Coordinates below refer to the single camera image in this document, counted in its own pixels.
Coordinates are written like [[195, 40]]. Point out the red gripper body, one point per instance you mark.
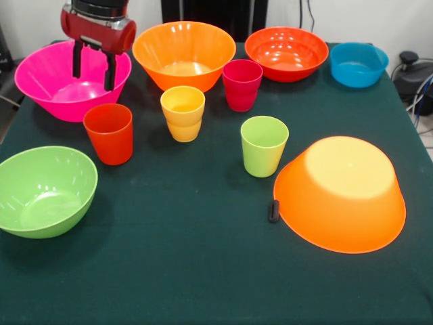
[[98, 34]]

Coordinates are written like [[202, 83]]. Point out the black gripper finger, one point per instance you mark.
[[77, 61], [110, 72]]

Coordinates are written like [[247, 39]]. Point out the pink plastic bowl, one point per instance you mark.
[[50, 78]]

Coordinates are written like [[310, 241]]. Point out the orange plastic bowl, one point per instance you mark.
[[182, 47], [338, 203]]

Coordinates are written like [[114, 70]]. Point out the red plastic cup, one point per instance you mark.
[[108, 142]]

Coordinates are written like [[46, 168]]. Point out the yellow plastic cup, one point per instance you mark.
[[182, 118]]

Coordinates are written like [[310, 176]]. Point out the green plastic bowl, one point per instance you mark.
[[44, 183]]

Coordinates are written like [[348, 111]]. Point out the crimson plastic cup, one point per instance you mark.
[[242, 91]]

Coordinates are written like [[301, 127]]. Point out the green plastic cup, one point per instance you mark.
[[264, 152]]

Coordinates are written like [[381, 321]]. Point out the red plastic bowl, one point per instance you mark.
[[287, 50]]

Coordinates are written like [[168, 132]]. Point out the small black finger pad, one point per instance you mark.
[[274, 211]]

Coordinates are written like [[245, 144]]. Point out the dark green tablecloth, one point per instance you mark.
[[216, 277]]

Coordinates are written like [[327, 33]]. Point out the blue plastic bowl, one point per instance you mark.
[[358, 67]]

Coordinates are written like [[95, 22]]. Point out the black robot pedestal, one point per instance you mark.
[[209, 13]]

